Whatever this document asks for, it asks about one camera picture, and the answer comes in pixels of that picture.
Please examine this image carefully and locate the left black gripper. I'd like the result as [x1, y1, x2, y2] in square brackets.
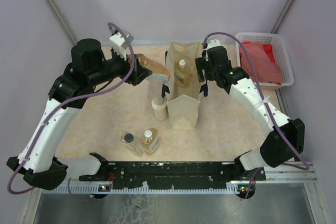
[88, 46, 152, 86]

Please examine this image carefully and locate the pink cap orange bottle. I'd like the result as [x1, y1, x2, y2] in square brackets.
[134, 56, 171, 79]

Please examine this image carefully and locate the beige canvas bag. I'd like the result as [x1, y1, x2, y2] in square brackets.
[162, 41, 206, 130]

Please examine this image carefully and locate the clear jar teal lid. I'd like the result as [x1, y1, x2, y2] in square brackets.
[146, 73, 169, 84]

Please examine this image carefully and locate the yellow liquid bottle white cap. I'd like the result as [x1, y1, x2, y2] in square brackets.
[174, 59, 191, 89]

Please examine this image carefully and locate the cream cylindrical bottle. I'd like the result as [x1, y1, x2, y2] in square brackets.
[151, 97, 168, 121]

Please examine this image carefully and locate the amber bottle white cap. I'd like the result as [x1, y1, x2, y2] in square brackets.
[141, 127, 160, 155]

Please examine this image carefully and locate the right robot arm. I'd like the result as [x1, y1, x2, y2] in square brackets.
[195, 44, 305, 180]

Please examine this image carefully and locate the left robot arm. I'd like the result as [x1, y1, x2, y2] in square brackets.
[7, 38, 153, 190]

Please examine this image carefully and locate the pink red cloth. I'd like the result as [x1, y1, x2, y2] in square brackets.
[243, 41, 282, 85]

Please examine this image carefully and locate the clear bottle black cap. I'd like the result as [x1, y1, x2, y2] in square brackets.
[120, 132, 145, 157]

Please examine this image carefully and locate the white plastic basket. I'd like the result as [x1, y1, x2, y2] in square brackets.
[235, 32, 294, 90]

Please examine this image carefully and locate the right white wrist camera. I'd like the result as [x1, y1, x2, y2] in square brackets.
[202, 39, 222, 50]

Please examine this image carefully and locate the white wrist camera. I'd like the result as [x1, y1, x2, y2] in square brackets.
[202, 39, 222, 50]
[109, 30, 128, 57]

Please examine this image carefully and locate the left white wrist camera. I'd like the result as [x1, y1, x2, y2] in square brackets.
[109, 30, 128, 57]

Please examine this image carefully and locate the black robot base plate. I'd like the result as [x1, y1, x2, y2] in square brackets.
[79, 161, 266, 193]

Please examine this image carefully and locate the aluminium rail frame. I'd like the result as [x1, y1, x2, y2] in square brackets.
[44, 162, 317, 199]

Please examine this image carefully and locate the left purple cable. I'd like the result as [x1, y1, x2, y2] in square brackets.
[6, 22, 136, 201]

